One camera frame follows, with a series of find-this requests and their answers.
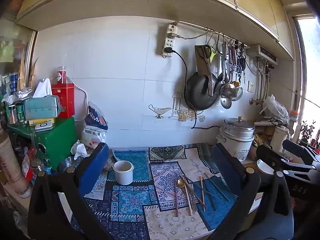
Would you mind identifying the black wok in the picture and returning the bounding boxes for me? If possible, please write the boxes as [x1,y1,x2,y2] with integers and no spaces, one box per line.
[185,71,218,111]

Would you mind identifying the metal skimmer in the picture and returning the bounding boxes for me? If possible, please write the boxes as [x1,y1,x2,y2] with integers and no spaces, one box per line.
[219,83,236,99]

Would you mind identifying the metal hanging rail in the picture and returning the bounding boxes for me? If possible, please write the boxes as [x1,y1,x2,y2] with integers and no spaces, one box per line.
[175,20,250,48]

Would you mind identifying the grey chopstick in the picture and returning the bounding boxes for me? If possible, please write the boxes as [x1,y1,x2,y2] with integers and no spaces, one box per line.
[189,182,199,212]

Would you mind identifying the upper kitchen cabinet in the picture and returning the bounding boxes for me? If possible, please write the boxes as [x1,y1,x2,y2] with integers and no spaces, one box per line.
[15,0,295,61]

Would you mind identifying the green spice jar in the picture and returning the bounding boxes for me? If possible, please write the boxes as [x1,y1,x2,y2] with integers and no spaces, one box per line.
[16,104,25,123]

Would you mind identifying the brown paper bag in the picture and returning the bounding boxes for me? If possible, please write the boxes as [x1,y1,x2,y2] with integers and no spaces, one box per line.
[19,56,38,88]

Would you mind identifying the green metal box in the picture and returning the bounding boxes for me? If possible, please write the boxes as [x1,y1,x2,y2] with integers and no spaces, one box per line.
[31,116,78,171]

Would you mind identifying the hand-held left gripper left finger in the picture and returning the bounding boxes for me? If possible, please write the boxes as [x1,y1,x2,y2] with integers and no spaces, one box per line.
[27,142,113,240]

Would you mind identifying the crumpled white tissue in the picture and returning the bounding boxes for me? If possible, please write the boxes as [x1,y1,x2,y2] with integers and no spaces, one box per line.
[70,141,90,159]

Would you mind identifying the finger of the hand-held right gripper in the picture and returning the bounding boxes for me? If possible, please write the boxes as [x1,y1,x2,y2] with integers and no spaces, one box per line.
[256,144,290,174]
[282,139,320,165]

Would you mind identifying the metal ladle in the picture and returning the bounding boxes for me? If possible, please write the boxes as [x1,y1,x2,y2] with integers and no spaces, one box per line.
[220,96,233,110]

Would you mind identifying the clear plastic bag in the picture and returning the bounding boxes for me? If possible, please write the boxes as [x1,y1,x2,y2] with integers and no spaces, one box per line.
[260,94,289,125]

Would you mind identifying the white flat device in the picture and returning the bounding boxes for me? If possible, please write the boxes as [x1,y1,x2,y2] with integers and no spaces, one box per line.
[34,120,55,132]

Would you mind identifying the paper roll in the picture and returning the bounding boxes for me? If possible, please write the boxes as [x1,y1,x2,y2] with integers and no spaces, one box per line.
[0,127,33,198]

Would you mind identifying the metal tongs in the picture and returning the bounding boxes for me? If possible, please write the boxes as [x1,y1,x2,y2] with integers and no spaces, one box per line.
[231,40,240,83]

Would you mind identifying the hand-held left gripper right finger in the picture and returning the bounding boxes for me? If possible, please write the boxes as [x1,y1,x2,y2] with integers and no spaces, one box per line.
[207,142,294,240]

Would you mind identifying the white wall heater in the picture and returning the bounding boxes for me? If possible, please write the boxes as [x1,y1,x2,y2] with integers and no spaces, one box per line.
[246,44,278,66]

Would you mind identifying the white cup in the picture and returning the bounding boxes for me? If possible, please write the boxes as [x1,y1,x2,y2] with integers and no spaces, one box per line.
[113,160,135,185]

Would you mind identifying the white power strip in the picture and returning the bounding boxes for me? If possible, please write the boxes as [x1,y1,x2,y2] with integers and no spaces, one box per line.
[161,24,178,58]

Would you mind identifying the orange capped bottle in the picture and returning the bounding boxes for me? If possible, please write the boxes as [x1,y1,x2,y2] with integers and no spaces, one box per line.
[290,110,299,131]

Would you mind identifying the beige chopstick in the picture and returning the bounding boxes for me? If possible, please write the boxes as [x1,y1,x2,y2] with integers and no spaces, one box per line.
[182,176,194,215]

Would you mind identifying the window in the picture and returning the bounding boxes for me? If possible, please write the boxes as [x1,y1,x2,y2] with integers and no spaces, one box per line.
[292,15,320,145]

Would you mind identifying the yellow cup wall sticker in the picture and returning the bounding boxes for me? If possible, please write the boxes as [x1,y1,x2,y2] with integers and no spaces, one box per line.
[177,109,189,122]

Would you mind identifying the teal tissue box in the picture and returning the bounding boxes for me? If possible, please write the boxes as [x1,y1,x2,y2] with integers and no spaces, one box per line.
[24,78,62,120]

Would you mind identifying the gravy boat wall sticker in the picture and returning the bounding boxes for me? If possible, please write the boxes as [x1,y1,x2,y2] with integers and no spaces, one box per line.
[148,104,172,119]

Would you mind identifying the polka dot pad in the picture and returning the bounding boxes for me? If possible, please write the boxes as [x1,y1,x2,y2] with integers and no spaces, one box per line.
[104,155,116,172]

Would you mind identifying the red tin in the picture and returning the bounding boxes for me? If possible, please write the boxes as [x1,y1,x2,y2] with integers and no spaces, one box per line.
[51,82,75,119]

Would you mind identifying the white plastic board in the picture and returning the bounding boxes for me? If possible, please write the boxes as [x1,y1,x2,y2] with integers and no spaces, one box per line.
[66,76,88,140]

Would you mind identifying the yellow chopstick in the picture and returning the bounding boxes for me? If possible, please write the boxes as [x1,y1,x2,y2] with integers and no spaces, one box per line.
[176,178,193,216]

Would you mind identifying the white blue printed bag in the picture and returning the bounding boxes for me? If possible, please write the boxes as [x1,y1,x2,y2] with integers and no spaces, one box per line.
[81,101,109,148]

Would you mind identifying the bundle of brown chopsticks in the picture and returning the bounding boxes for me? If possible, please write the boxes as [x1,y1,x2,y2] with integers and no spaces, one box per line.
[173,179,179,217]

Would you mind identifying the grey wall hoses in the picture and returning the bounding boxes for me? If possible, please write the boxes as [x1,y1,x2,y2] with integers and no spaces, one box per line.
[256,57,272,101]

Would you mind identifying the red white canister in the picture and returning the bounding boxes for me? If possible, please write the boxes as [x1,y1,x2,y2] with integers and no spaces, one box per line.
[57,66,67,84]

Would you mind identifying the patterned patchwork tablecloth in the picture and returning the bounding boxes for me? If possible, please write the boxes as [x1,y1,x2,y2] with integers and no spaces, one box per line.
[70,142,253,240]

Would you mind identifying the brown chopstick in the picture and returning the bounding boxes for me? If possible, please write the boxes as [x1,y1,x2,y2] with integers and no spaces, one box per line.
[199,176,206,212]

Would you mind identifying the white electric kettle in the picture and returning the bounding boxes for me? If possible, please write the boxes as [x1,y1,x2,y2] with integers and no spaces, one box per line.
[270,125,291,153]

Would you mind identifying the metal spatula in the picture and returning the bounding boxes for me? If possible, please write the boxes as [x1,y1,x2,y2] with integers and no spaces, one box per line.
[221,41,228,83]

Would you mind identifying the black handled scissors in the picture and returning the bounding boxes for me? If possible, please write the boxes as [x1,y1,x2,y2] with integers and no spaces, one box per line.
[197,44,216,97]

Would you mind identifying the black power cable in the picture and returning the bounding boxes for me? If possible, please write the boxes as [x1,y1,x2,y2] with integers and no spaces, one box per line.
[171,49,225,130]

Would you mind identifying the white rice cooker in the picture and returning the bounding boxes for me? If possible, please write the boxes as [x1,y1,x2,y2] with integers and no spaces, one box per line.
[216,116,255,162]

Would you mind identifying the fluted metal cup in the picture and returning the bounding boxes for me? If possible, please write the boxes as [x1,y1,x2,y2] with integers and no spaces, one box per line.
[59,156,82,174]

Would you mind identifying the potted plant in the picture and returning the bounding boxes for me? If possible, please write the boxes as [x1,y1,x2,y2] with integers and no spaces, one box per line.
[299,120,317,145]

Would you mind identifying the yellow flat box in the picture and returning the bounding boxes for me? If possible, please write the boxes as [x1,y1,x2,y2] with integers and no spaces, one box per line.
[26,117,55,128]

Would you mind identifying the white ceramic bowl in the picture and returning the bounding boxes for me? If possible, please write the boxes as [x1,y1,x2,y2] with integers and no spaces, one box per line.
[256,159,275,175]

